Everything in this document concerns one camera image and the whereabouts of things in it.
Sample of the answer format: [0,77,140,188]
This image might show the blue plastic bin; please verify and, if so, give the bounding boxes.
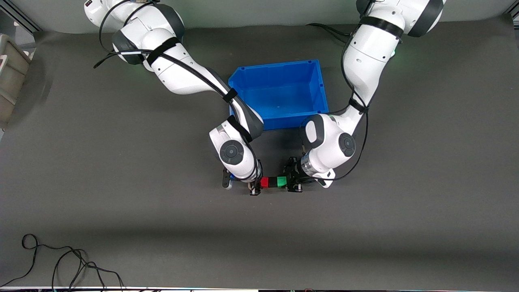
[228,59,329,131]

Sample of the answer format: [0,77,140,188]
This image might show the loose black cable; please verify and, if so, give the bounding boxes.
[0,234,124,291]

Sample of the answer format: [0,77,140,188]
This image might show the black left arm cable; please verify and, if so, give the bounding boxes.
[311,36,370,181]

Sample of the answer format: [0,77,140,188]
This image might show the beige plastic crate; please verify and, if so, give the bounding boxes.
[0,34,33,129]

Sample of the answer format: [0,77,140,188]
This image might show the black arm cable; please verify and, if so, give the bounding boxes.
[311,36,370,181]
[93,0,261,181]

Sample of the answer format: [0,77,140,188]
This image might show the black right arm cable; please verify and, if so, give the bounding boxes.
[93,0,261,181]

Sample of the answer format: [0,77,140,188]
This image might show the black left base cables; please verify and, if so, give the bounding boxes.
[305,23,354,44]

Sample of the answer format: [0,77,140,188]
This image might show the aluminium frame profile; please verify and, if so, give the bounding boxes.
[0,0,43,34]

